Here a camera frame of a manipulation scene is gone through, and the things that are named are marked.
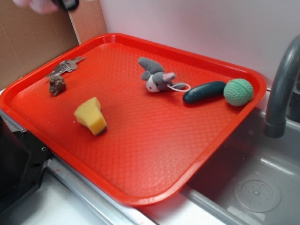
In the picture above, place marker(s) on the grey faucet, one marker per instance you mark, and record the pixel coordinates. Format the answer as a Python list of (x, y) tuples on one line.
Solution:
[(284, 99)]

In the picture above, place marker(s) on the brown cardboard panel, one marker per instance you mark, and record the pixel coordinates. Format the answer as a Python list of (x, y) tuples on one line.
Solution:
[(29, 40)]

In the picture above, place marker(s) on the brown rock keychain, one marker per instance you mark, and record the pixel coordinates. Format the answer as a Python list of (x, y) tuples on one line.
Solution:
[(56, 85)]

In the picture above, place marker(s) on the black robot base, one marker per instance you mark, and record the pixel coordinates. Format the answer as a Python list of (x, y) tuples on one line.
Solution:
[(23, 159)]

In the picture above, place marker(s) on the pink plush bunny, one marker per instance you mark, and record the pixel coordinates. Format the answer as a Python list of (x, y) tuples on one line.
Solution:
[(38, 6)]

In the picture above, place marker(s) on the silver key bunch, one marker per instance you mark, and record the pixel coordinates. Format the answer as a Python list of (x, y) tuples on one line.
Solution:
[(66, 66)]

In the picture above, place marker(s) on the yellow sponge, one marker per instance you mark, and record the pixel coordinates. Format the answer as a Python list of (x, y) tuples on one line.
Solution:
[(89, 115)]

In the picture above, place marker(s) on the grey plastic sink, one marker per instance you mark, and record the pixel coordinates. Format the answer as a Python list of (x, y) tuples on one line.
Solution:
[(250, 180)]

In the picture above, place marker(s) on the red plastic tray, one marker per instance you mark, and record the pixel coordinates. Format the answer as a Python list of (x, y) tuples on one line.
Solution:
[(154, 143)]

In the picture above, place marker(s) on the green rubber ball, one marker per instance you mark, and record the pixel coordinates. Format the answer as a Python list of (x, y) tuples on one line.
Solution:
[(238, 92)]

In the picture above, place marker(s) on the grey plush bunny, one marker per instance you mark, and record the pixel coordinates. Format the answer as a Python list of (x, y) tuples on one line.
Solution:
[(157, 79)]

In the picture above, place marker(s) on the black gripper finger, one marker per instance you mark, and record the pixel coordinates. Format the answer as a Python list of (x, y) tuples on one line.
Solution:
[(67, 5)]

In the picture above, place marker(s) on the dark green toy cucumber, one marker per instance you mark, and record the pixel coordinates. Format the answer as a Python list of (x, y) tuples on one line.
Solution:
[(203, 92)]

